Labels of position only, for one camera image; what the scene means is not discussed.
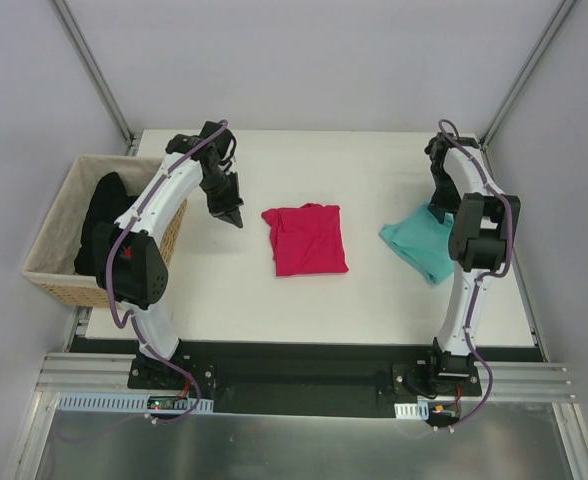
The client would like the teal t shirt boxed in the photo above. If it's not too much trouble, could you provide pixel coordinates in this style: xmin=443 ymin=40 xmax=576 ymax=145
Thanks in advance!
xmin=379 ymin=204 xmax=454 ymax=285

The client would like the pink t shirt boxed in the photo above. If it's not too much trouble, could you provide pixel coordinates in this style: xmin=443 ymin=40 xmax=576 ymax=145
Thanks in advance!
xmin=261 ymin=203 xmax=349 ymax=278

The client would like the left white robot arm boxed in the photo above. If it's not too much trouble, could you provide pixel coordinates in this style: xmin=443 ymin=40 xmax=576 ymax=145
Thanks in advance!
xmin=92 ymin=120 xmax=243 ymax=389

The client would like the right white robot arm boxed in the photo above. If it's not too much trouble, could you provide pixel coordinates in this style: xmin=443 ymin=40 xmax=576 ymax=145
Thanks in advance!
xmin=425 ymin=133 xmax=521 ymax=357

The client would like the black t shirt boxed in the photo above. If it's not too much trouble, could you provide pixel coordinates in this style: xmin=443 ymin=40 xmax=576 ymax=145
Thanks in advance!
xmin=73 ymin=171 xmax=140 ymax=277

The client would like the wicker laundry basket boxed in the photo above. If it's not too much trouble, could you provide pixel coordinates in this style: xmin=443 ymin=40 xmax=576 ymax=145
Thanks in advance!
xmin=21 ymin=154 xmax=161 ymax=308

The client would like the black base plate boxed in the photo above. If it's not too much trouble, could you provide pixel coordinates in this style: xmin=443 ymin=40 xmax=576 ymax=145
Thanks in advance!
xmin=127 ymin=341 xmax=482 ymax=418

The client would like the right white cable duct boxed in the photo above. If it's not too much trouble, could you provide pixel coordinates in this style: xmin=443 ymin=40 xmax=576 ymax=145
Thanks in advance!
xmin=394 ymin=402 xmax=429 ymax=421

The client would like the white cable duct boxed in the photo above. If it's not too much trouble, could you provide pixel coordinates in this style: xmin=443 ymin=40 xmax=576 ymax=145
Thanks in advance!
xmin=394 ymin=402 xmax=429 ymax=421
xmin=58 ymin=393 xmax=214 ymax=415

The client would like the right rear aluminium post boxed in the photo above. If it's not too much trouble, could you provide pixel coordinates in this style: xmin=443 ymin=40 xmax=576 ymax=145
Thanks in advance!
xmin=480 ymin=0 xmax=580 ymax=150

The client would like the aluminium post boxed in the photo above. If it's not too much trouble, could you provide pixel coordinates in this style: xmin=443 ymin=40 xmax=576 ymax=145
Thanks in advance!
xmin=48 ymin=0 xmax=135 ymax=148
xmin=480 ymin=0 xmax=580 ymax=150

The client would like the aluminium rail frame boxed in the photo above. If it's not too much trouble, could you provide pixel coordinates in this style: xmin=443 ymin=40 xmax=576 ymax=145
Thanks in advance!
xmin=3 ymin=299 xmax=588 ymax=480

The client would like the left rear aluminium post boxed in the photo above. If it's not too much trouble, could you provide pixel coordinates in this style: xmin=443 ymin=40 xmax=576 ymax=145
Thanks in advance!
xmin=48 ymin=0 xmax=135 ymax=148

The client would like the left white cable duct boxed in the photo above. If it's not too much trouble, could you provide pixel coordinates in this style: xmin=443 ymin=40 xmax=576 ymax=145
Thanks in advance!
xmin=58 ymin=393 xmax=214 ymax=415

